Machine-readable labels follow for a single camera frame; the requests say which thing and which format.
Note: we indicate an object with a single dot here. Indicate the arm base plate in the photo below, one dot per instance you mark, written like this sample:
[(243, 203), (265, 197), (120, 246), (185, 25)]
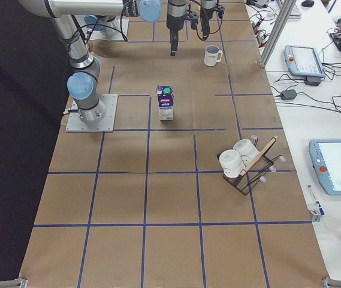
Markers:
[(115, 29), (99, 119)]

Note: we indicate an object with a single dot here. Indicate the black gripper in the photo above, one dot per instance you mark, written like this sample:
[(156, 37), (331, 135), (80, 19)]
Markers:
[(207, 17), (174, 24)]

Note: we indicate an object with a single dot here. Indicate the far teach pendant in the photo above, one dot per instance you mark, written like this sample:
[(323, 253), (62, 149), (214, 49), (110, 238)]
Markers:
[(303, 61)]

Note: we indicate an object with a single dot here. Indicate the aluminium frame post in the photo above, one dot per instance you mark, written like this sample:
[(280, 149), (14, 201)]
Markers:
[(279, 25)]

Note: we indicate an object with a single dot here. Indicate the black power adapter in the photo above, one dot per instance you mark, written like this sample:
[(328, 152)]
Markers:
[(288, 94)]

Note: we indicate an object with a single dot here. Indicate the near teach pendant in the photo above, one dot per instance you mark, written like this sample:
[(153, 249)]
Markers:
[(326, 160)]

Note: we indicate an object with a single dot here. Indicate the wooden stick on rack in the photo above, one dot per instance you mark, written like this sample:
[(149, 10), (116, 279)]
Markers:
[(260, 154)]

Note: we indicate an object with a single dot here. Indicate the small blue white box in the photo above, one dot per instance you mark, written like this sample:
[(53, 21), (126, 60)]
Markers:
[(315, 209)]

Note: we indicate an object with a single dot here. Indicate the white cup on rack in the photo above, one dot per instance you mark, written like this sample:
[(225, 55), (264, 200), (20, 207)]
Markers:
[(247, 150), (231, 163)]

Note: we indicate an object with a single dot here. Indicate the black wire cup rack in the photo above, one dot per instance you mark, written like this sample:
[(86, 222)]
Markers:
[(244, 184)]

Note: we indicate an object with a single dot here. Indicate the white mug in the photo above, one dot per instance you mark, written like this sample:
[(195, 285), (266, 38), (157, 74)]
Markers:
[(213, 55)]

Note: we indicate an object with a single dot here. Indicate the blue white milk carton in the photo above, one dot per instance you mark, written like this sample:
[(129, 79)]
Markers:
[(165, 102)]

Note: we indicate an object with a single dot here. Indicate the teach pendant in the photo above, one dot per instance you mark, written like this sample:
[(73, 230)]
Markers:
[(303, 61), (326, 160)]

